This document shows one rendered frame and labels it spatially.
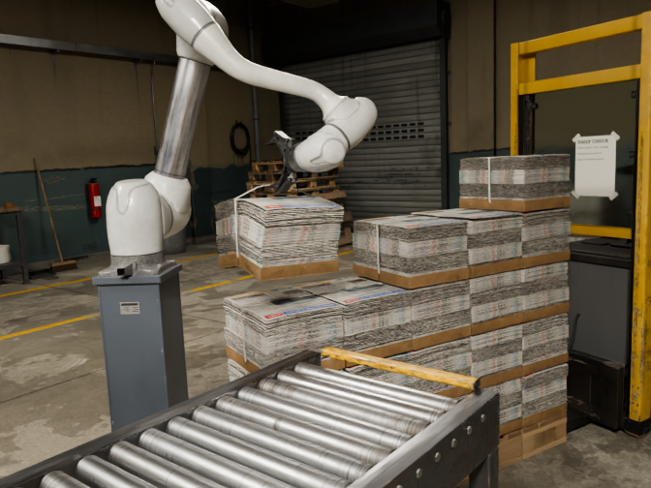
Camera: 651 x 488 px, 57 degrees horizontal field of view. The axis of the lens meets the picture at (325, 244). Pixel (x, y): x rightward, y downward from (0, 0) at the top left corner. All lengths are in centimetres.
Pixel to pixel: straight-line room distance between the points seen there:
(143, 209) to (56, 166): 702
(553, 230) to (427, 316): 73
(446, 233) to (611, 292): 117
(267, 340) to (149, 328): 36
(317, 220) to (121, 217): 58
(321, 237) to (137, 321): 61
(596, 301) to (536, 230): 76
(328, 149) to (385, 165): 829
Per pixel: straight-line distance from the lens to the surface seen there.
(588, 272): 324
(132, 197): 182
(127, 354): 189
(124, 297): 184
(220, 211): 211
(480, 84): 913
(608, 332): 324
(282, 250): 185
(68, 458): 123
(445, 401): 132
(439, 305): 228
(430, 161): 949
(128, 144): 938
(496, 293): 248
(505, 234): 247
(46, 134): 878
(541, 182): 262
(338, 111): 177
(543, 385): 282
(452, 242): 228
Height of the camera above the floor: 132
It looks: 8 degrees down
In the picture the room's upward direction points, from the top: 2 degrees counter-clockwise
